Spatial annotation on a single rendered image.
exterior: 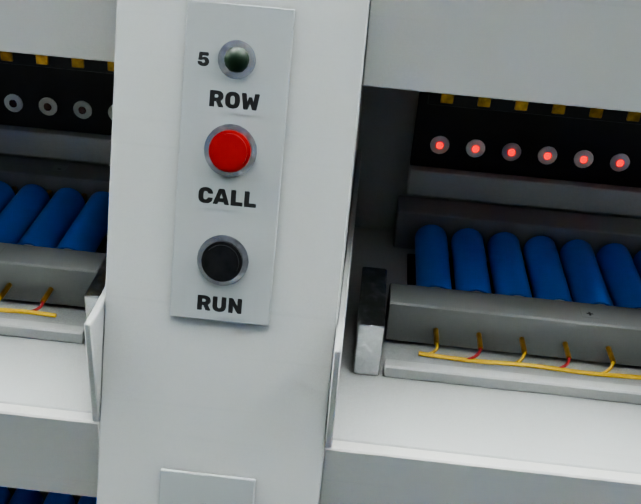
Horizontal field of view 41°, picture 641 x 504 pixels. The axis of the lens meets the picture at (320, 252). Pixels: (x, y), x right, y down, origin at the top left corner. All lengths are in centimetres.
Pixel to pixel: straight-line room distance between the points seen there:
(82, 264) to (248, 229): 12
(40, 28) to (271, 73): 9
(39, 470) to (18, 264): 10
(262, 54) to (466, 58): 8
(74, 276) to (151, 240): 9
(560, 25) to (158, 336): 20
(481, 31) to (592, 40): 4
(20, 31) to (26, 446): 17
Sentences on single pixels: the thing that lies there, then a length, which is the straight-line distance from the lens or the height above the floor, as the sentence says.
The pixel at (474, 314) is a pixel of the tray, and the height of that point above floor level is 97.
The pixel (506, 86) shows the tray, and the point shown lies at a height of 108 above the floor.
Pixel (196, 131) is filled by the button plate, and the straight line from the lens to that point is 33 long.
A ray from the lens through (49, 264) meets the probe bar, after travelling 43.
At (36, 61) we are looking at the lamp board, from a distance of 52.
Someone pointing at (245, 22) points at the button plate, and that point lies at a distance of 33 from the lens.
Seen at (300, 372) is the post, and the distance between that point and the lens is 35.
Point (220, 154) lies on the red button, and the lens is 33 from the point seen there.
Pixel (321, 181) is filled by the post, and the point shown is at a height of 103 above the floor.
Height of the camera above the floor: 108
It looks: 12 degrees down
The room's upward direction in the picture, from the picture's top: 5 degrees clockwise
